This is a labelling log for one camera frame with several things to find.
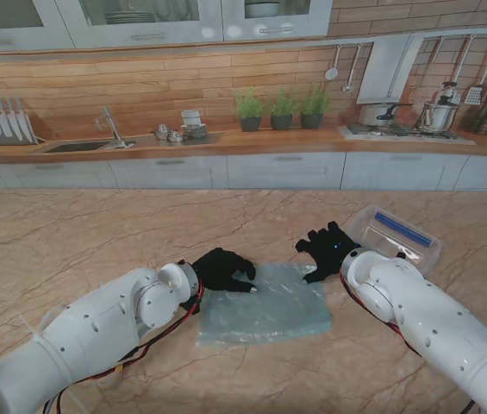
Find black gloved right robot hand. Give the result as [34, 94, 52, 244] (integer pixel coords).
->
[295, 221, 363, 285]

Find red black arm cables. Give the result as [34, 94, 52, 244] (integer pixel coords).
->
[340, 275, 477, 414]
[42, 275, 205, 414]

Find hanging steel grater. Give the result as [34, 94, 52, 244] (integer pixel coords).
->
[465, 34, 487, 105]

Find grey kitchen cabinets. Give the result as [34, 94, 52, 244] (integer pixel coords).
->
[0, 150, 487, 193]
[0, 0, 334, 51]

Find grey lower kitchen cabinets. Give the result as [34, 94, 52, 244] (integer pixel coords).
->
[0, 150, 487, 193]

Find clear plastic crate blue handles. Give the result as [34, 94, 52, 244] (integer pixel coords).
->
[348, 204, 445, 273]

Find hanging steel utensil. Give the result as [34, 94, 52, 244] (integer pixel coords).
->
[340, 42, 363, 93]

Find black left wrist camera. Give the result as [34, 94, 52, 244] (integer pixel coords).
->
[178, 297, 203, 318]

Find stack of white plates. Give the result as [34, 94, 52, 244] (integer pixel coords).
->
[103, 10, 158, 25]

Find clear bubble film sheet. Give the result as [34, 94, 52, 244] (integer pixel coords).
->
[194, 260, 334, 348]

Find red black right arm cables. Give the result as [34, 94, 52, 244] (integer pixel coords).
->
[340, 275, 477, 414]

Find red black left arm cables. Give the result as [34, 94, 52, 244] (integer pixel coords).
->
[42, 275, 205, 414]

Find small steel bowls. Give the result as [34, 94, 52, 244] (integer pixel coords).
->
[152, 122, 185, 143]

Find hanging copper handle utensil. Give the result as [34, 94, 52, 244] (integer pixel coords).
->
[447, 34, 475, 85]
[424, 36, 446, 66]

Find grey upper kitchen cabinets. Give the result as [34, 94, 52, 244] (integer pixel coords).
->
[0, 0, 334, 51]

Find wooden kitchen countertop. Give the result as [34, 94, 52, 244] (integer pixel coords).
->
[0, 127, 487, 167]

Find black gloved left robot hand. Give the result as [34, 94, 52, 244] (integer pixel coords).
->
[190, 247, 258, 294]

